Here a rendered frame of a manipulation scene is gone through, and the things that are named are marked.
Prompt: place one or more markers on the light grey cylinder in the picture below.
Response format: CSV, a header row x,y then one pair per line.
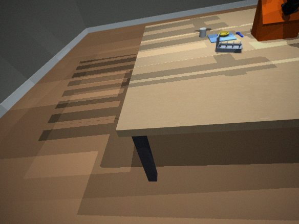
x,y
203,32

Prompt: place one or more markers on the grey dish rack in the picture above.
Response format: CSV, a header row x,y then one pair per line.
x,y
228,47

